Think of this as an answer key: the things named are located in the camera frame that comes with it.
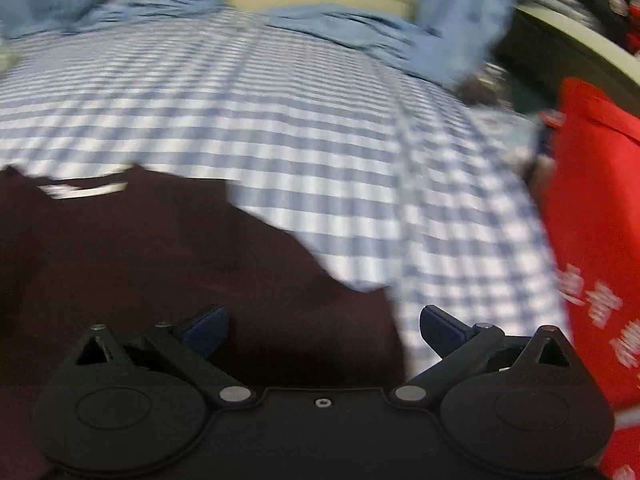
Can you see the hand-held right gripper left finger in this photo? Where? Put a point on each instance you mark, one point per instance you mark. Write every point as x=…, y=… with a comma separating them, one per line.
x=207, y=331

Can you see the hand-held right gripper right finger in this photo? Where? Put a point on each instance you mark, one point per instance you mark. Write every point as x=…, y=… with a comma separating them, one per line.
x=440, y=331

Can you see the dark maroon printed sweatshirt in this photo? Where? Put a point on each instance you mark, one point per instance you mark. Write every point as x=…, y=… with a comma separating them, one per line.
x=175, y=270

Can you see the clothes hanger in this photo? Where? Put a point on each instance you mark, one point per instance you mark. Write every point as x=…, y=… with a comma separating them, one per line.
x=481, y=87

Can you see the red fabric tote bag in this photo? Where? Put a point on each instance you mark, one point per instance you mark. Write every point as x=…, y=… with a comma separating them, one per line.
x=595, y=200

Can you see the white curved shelf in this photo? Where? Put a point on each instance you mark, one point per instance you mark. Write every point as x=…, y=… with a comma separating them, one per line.
x=565, y=35

